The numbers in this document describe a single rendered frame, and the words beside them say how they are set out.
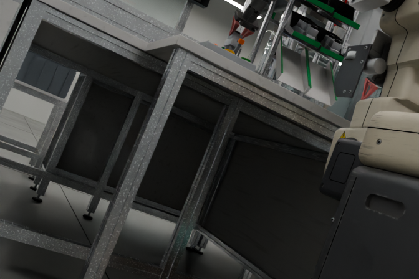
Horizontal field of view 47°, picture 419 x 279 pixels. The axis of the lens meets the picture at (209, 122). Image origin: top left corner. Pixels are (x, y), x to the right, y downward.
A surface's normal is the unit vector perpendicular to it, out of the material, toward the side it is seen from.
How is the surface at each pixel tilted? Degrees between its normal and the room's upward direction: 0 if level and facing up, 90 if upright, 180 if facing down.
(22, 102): 90
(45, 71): 90
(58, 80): 90
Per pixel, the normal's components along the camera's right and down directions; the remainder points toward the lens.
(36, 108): 0.39, 0.07
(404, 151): -0.84, -0.37
